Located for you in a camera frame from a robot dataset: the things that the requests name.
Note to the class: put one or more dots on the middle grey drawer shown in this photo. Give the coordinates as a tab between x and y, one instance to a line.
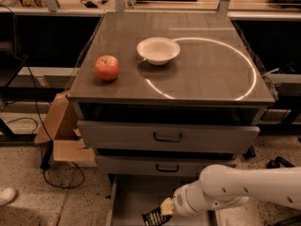
156	166

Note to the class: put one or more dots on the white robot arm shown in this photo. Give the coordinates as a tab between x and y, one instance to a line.
220	187

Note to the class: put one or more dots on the grey drawer cabinet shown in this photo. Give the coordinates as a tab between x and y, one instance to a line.
212	81

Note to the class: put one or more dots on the brown cardboard box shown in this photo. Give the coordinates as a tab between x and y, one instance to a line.
60	128

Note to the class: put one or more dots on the top grey drawer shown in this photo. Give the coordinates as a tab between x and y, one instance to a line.
160	137

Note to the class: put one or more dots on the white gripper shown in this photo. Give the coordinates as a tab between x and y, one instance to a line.
180	201

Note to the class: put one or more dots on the black rxbar chocolate bar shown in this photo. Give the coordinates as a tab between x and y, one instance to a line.
155	218

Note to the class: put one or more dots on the white bowl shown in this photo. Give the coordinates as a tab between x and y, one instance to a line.
158	51

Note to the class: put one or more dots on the bottom grey open drawer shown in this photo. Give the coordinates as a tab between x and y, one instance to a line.
135	195

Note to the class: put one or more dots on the red apple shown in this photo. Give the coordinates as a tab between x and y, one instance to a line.
107	68

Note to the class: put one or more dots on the black office chair base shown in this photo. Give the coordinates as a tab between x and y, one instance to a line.
277	163

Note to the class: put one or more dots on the white shoe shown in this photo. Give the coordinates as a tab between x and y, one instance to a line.
7	195

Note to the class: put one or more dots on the background workbench shelf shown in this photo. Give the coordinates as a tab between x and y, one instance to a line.
236	9

